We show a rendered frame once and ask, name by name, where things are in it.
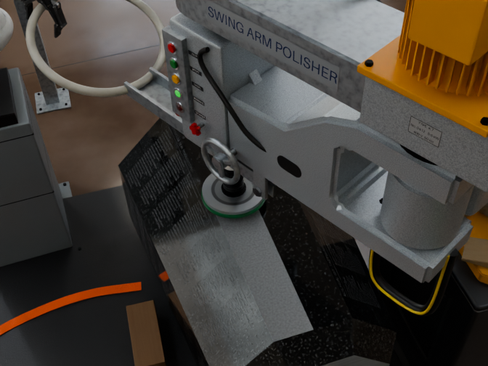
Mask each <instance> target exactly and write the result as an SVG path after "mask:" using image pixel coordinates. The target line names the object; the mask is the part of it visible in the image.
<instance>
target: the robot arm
mask: <svg viewBox="0 0 488 366"><path fill-rule="evenodd" d="M20 1H23V2H24V5H25V10H26V18H27V20H29V17H30V15H31V13H32V12H33V1H35V0H20ZM36 1H37V2H38V3H40V4H42V5H43V6H44V7H45V9H46V10H48V11H49V13H50V15H51V16H52V19H53V20H54V22H55V24H54V37H55V38H57V37H58V36H59V35H60V34H61V30H62V29H63V28H64V27H65V26H66V25H67V22H66V19H65V16H64V14H63V11H62V8H61V3H60V2H56V1H54V0H36ZM49 5H50V6H49ZM48 6H49V7H48ZM13 28H14V26H13V22H12V18H11V17H10V16H9V14H8V13H7V12H6V11H4V10H3V9H2V8H0V51H1V50H2V49H3V48H4V47H5V46H6V45H7V44H8V42H9V40H10V39H11V37H12V33H13Z"/></svg>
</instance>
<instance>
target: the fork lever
mask: <svg viewBox="0 0 488 366"><path fill-rule="evenodd" d="M149 71H150V73H152V75H153V80H152V81H151V82H149V84H147V85H146V86H144V87H142V88H141V89H137V88H135V87H134V86H132V85H131V84H130V83H128V82H127V81H126V82H124V86H125V87H126V88H127V90H128V94H127V95H128V96H130V97H131V98H132V99H134V100H135V101H137V102H138V103H139V104H141V105H142V106H144V107H146V108H147V109H148V110H149V111H151V112H152V113H154V114H155V115H157V116H158V117H159V118H161V119H162V120H164V121H165V122H166V123H168V124H169V125H171V126H172V127H174V128H175V129H176V130H178V131H179V132H181V133H182V134H184V132H183V125H182V117H181V116H177V115H176V114H175V112H173V108H172V103H171V92H170V87H169V82H168V78H167V77H166V76H164V75H163V74H162V73H160V72H158V71H157V70H155V69H154V68H152V67H151V68H149ZM237 162H238V164H239V167H240V175H242V176H244V177H245V178H246V179H247V180H249V181H250V182H252V183H253V169H252V168H250V167H248V166H247V165H245V164H244V163H242V162H241V161H239V160H237ZM253 193H254V194H255V196H257V197H261V190H260V189H259V188H258V187H253ZM268 194H269V195H271V196H272V197H274V196H275V195H276V185H275V184H273V183H272V182H270V181H269V180H268Z"/></svg>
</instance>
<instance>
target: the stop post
mask: <svg viewBox="0 0 488 366"><path fill-rule="evenodd" d="M13 1H14V4H15V8H16V10H17V14H18V17H19V20H20V24H21V26H22V29H23V33H24V36H25V33H26V27H27V24H28V20H27V18H26V10H25V5H24V2H23V1H20V0H13ZM35 41H36V47H37V49H38V52H39V54H40V55H41V57H42V59H43V60H44V62H45V63H46V64H47V65H48V66H49V67H50V64H49V60H48V57H47V54H46V50H45V47H44V42H43V40H42V37H41V33H40V30H39V27H38V23H37V25H36V30H35ZM33 65H34V68H35V70H36V74H37V77H38V81H39V83H40V86H41V90H42V91H41V92H37V93H35V99H36V112H37V114H42V113H48V112H52V111H56V110H63V109H67V108H71V104H70V97H69V92H68V90H67V89H65V88H59V89H57V87H56V84H55V82H53V81H51V80H50V79H49V78H47V77H46V76H45V75H44V74H43V73H42V72H41V71H40V70H39V69H38V67H37V66H36V64H35V63H34V61H33ZM50 68H51V67H50Z"/></svg>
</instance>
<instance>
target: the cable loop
mask: <svg viewBox="0 0 488 366"><path fill-rule="evenodd" d="M457 256H458V250H457V249H456V248H455V249H454V251H453V252H451V254H450V255H449V256H448V257H447V260H446V262H445V265H444V267H443V268H442V269H441V270H440V271H439V273H438V276H437V279H436V283H435V286H434V289H433V292H432V294H431V297H430V299H429V300H428V302H427V303H426V304H425V305H421V304H417V303H415V302H414V301H412V300H410V299H409V298H408V297H406V296H404V295H403V294H401V293H400V292H399V291H397V290H396V289H395V288H393V287H392V286H391V285H389V284H388V283H387V282H386V281H385V280H384V278H383V277H382V275H381V272H380V257H381V256H380V255H379V254H377V253H376V252H375V251H373V250H371V249H370V255H369V272H370V277H371V279H372V281H373V283H374V284H375V286H376V287H377V288H378V289H379V290H380V291H381V292H382V293H384V294H385V295H386V296H388V297H389V298H390V299H391V300H392V301H394V302H396V303H397V304H398V305H400V306H401V307H403V308H405V309H406V310H408V311H409V312H412V313H414V314H417V315H420V316H428V315H430V314H433V313H434V312H435V311H436V310H437V308H438V307H439V305H440V303H441V301H442V298H443V295H444V292H445V290H446V287H447V283H448V282H449V279H450V275H451V273H452V269H453V267H454V265H455V261H456V258H457Z"/></svg>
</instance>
